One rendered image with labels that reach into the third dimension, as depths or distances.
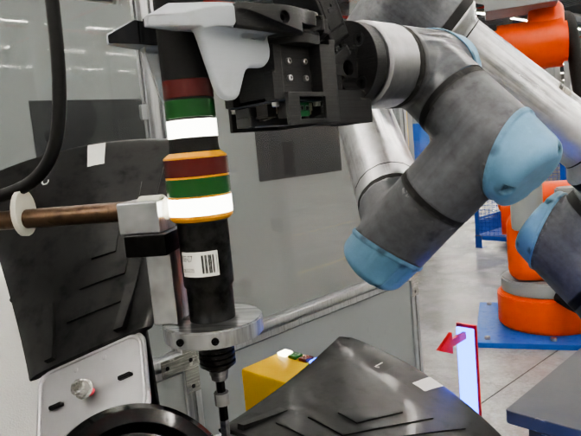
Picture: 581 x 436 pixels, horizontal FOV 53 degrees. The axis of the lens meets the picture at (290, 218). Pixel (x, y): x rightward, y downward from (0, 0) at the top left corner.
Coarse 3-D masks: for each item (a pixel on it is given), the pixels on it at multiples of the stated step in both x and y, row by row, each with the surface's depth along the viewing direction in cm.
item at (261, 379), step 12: (264, 360) 95; (276, 360) 94; (288, 360) 94; (252, 372) 90; (264, 372) 90; (276, 372) 89; (288, 372) 89; (252, 384) 91; (264, 384) 89; (276, 384) 87; (252, 396) 91; (264, 396) 89
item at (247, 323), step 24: (120, 216) 40; (144, 216) 40; (144, 240) 39; (168, 240) 39; (168, 264) 40; (168, 288) 40; (168, 312) 40; (240, 312) 42; (168, 336) 39; (192, 336) 38; (216, 336) 38; (240, 336) 39
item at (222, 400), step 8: (216, 384) 42; (224, 384) 42; (216, 392) 42; (224, 392) 42; (216, 400) 42; (224, 400) 42; (224, 408) 42; (224, 416) 42; (224, 424) 42; (224, 432) 42
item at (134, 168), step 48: (144, 144) 57; (48, 192) 54; (96, 192) 52; (144, 192) 52; (0, 240) 51; (48, 240) 50; (96, 240) 48; (48, 288) 47; (96, 288) 46; (144, 288) 45; (48, 336) 44; (96, 336) 43
